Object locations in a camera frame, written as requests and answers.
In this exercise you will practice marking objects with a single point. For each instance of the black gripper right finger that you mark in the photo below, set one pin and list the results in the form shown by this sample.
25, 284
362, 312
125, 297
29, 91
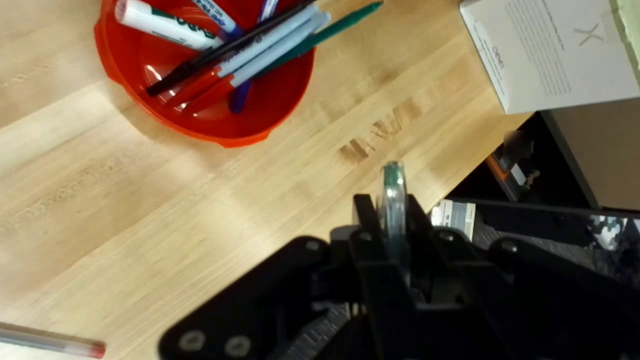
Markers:
520, 300

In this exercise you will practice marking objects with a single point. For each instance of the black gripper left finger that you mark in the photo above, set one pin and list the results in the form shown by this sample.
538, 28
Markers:
280, 281

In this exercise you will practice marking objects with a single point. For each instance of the clear marker green cap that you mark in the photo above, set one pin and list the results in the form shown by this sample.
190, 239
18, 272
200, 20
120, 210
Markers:
392, 201

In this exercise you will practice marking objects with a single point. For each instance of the orange plastic bowl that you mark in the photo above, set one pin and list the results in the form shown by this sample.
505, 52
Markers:
267, 106

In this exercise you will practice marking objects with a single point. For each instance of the grey-blue marker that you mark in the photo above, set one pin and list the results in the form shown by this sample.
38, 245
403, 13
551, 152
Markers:
240, 96

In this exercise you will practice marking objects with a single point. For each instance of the light blue marker red cap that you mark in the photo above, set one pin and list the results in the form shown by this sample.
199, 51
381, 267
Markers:
280, 51
252, 57

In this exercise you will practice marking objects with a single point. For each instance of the fat white marker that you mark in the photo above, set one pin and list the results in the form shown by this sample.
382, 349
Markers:
166, 27

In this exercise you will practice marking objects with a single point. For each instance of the clear pen red cap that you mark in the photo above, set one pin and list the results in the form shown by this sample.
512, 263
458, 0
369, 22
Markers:
61, 341

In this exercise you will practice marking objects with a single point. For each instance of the white box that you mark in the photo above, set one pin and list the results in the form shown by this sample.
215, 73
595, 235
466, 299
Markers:
552, 52

